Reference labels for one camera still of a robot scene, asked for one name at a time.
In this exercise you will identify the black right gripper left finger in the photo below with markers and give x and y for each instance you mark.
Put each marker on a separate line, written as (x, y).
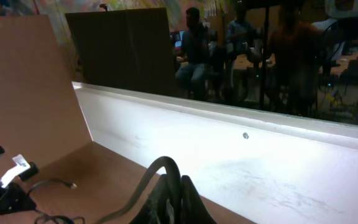
(154, 210)

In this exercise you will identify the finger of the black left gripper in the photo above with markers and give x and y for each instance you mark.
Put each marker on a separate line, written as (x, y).
(15, 199)

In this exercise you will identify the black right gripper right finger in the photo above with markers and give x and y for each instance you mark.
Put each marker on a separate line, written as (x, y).
(193, 210)

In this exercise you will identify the brown side panel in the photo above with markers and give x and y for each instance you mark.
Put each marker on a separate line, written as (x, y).
(40, 116)

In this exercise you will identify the seated person in background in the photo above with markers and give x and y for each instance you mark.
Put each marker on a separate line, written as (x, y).
(194, 46)

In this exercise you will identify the dark upright board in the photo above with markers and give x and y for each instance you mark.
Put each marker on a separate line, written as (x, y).
(127, 49)

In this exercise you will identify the person in patterned shirt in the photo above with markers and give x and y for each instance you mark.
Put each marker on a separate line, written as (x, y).
(239, 35)

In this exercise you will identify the standing person in orange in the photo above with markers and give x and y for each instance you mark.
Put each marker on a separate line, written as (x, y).
(293, 43)

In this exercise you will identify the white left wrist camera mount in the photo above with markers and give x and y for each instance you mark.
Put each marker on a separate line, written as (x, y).
(21, 165)

